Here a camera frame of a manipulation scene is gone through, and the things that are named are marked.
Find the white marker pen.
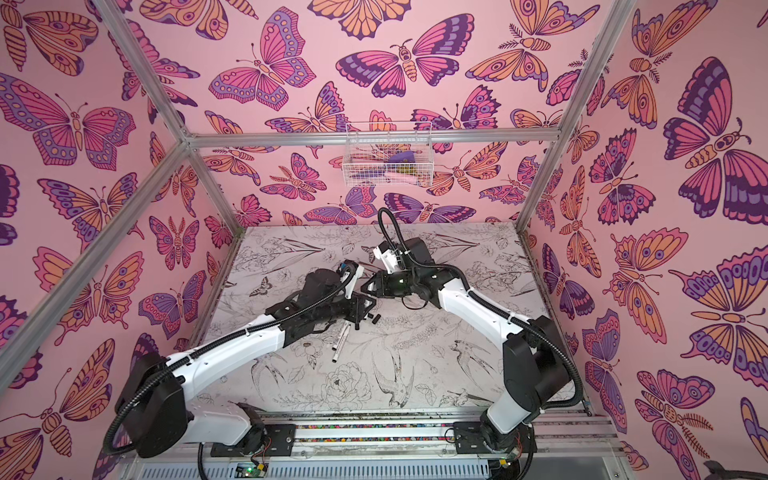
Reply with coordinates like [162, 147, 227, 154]
[336, 324, 352, 352]
[332, 326, 351, 363]

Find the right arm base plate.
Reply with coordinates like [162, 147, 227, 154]
[451, 421, 538, 455]

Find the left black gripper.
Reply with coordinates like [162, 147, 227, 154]
[310, 290, 378, 328]

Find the aluminium rail base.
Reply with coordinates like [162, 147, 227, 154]
[119, 409, 636, 479]

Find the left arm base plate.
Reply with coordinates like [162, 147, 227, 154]
[210, 424, 297, 458]

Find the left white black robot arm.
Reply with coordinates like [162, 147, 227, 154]
[102, 261, 376, 458]

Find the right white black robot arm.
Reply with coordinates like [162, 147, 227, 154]
[362, 238, 583, 452]

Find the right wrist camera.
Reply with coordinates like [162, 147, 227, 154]
[373, 241, 405, 274]

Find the small green circuit board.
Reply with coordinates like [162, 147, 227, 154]
[235, 462, 268, 479]

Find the white wire basket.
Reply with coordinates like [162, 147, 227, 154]
[340, 120, 435, 188]

